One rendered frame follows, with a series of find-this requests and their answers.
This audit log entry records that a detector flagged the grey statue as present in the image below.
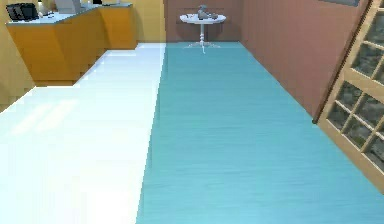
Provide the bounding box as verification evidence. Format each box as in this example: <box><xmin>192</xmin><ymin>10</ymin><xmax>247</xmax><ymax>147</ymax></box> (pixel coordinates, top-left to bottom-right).
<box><xmin>197</xmin><ymin>4</ymin><xmax>218</xmax><ymax>20</ymax></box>

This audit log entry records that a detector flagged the orange kitchen counter cabinet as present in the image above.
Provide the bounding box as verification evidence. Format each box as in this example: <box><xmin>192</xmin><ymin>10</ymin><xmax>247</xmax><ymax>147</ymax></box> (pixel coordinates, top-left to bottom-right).
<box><xmin>5</xmin><ymin>3</ymin><xmax>138</xmax><ymax>88</ymax></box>

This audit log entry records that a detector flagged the grey box appliance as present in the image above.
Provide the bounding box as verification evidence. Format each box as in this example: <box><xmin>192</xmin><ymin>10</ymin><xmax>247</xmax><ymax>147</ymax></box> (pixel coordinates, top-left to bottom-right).
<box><xmin>54</xmin><ymin>0</ymin><xmax>83</xmax><ymax>15</ymax></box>

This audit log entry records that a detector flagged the wooden glazed door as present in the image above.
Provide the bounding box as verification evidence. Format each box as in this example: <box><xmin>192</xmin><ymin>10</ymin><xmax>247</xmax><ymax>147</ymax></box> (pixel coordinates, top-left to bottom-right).
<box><xmin>312</xmin><ymin>0</ymin><xmax>384</xmax><ymax>195</ymax></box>

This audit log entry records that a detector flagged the black toaster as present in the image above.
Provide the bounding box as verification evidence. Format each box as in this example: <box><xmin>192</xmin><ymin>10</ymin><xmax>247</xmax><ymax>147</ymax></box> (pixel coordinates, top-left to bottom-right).
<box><xmin>5</xmin><ymin>2</ymin><xmax>40</xmax><ymax>23</ymax></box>

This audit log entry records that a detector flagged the white round pedestal table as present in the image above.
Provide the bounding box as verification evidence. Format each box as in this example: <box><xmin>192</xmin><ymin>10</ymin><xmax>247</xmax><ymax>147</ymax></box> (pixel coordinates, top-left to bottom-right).
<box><xmin>179</xmin><ymin>13</ymin><xmax>228</xmax><ymax>54</ymax></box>

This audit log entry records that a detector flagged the framed wall picture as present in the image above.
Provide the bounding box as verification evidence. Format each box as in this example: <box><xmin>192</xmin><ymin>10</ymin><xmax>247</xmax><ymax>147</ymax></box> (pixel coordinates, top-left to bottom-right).
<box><xmin>318</xmin><ymin>0</ymin><xmax>362</xmax><ymax>8</ymax></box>

